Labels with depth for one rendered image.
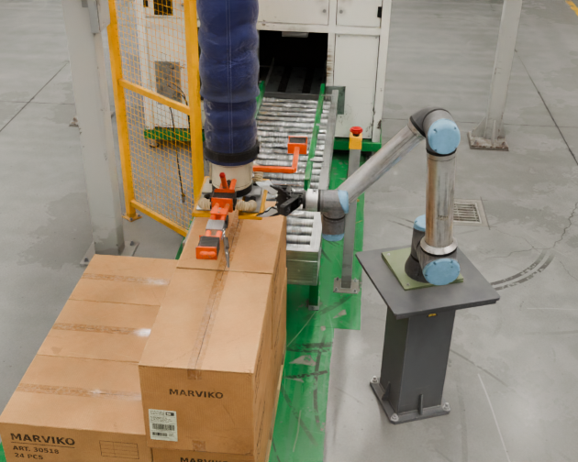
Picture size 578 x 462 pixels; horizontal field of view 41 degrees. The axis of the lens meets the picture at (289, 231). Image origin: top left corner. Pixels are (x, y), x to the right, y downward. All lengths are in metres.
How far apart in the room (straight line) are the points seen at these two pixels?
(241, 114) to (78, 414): 1.33
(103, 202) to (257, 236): 1.67
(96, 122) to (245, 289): 1.89
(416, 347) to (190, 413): 1.24
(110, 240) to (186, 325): 2.17
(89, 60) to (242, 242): 1.62
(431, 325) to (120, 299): 1.45
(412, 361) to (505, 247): 1.83
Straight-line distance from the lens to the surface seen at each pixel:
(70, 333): 3.59
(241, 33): 2.95
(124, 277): 3.90
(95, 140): 4.68
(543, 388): 4.26
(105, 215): 4.91
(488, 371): 4.27
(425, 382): 3.83
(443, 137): 2.92
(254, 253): 3.28
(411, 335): 3.60
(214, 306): 2.98
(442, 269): 3.23
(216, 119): 3.08
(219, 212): 2.94
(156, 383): 2.79
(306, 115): 5.68
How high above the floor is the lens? 2.72
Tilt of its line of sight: 31 degrees down
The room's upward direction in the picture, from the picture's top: 1 degrees clockwise
